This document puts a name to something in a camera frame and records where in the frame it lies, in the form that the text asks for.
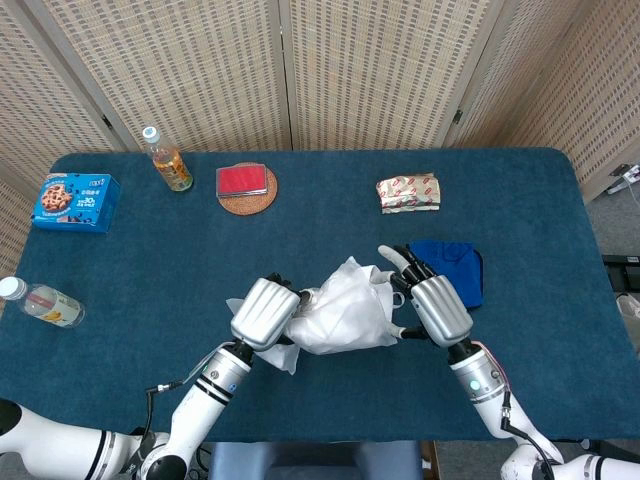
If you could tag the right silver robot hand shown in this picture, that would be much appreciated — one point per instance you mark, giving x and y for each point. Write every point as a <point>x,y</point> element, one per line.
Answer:
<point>442,310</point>

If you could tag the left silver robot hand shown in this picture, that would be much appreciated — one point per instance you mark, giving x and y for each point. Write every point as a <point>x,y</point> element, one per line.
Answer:
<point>260,315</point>

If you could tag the translucent white plastic bag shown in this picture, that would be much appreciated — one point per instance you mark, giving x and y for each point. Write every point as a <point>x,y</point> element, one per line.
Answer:
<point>360,340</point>

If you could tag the white cloth garment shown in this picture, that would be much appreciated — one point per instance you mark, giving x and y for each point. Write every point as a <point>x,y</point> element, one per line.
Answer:
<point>350,305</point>

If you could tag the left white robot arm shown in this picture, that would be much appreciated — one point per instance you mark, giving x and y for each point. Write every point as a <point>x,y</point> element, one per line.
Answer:
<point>200,405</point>

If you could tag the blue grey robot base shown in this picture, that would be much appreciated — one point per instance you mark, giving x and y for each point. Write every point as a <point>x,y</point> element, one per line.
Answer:
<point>310,457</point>

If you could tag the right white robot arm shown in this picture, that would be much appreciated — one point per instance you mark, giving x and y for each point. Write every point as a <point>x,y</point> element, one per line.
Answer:
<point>480,375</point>

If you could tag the blue folded towel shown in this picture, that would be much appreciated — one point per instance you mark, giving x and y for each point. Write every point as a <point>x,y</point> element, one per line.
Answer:
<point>465,280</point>

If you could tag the round cork coaster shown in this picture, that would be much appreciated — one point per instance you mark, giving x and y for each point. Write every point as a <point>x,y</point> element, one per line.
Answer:
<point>250,206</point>

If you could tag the dark blue table cover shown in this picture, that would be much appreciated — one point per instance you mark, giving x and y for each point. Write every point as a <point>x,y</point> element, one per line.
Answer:
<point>150,280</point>

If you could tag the foil wrapped burger packet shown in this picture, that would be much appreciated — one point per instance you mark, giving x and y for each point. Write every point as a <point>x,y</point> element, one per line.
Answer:
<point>407,192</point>

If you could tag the red card case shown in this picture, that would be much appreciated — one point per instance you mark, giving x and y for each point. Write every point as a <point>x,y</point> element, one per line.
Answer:
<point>240,180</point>

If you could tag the orange drink bottle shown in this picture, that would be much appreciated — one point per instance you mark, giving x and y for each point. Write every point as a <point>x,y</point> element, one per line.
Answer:
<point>172,170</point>

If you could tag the white crumpled floor item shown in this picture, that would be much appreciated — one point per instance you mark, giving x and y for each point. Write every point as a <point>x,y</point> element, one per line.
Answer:
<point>630,306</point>

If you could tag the black floor device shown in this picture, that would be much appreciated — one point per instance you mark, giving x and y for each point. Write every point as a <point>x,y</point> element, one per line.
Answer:
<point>625,260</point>

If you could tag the blue cookie box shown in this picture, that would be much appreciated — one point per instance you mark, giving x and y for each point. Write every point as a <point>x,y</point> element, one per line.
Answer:
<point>75,205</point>

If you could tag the clear water bottle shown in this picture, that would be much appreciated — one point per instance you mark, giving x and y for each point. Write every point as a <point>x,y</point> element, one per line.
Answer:
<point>45,302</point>

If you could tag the white power strip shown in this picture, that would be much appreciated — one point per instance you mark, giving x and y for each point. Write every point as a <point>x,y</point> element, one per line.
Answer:
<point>631,175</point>

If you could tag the woven folding screen panel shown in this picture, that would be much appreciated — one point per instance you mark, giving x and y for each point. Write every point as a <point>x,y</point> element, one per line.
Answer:
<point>40,100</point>
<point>375,75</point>
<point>175,75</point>
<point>575,75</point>

